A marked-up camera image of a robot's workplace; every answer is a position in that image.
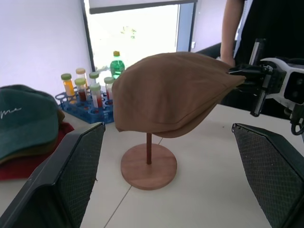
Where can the blue test tube rack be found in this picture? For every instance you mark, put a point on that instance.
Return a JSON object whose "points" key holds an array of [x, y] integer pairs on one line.
{"points": [[88, 114]]}

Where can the white wall socket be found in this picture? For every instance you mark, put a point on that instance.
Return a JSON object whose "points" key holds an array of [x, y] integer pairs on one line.
{"points": [[193, 45]]}

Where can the tube with beige lid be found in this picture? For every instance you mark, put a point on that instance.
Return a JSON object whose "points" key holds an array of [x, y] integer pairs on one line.
{"points": [[80, 71]]}

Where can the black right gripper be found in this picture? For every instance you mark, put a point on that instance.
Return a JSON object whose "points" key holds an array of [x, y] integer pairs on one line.
{"points": [[270, 80]]}

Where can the green bottle yellow lid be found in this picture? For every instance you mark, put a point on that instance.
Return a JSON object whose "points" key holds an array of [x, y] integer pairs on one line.
{"points": [[117, 66]]}

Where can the red cap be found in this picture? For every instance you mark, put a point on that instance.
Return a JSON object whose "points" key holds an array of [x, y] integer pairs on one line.
{"points": [[14, 169]]}

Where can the black desk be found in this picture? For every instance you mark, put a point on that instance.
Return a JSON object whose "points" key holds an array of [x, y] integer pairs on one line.
{"points": [[210, 51]]}

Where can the clear tube green lid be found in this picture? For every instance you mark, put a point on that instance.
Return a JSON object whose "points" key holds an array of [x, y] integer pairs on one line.
{"points": [[94, 75]]}

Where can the red liquid tube green lid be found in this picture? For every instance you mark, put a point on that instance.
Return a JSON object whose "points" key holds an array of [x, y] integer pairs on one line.
{"points": [[108, 88], [96, 97]]}

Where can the orange liquid tube green lid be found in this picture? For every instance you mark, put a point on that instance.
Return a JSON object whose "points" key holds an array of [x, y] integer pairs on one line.
{"points": [[68, 86]]}

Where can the green cap with script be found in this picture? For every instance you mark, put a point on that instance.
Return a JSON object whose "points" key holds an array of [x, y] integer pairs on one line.
{"points": [[26, 126]]}

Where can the dark window frame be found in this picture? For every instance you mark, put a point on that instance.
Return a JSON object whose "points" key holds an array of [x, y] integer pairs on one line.
{"points": [[87, 35]]}

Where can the wooden hat stand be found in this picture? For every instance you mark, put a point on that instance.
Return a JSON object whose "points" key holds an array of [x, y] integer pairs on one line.
{"points": [[148, 171]]}

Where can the person's hand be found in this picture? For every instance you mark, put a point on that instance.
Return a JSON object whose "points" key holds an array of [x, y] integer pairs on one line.
{"points": [[226, 60]]}

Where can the person in black clothes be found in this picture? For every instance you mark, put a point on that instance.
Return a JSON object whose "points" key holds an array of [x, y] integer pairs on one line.
{"points": [[273, 23]]}

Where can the dark red tube green lid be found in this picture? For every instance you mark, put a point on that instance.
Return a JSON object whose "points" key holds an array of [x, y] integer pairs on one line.
{"points": [[82, 93]]}

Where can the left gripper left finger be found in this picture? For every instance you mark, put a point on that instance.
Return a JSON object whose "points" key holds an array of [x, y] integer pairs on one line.
{"points": [[47, 180]]}

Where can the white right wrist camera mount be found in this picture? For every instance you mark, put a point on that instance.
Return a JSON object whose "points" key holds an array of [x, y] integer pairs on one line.
{"points": [[282, 69]]}

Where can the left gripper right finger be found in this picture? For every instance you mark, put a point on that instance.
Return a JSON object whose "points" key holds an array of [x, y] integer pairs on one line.
{"points": [[273, 171]]}

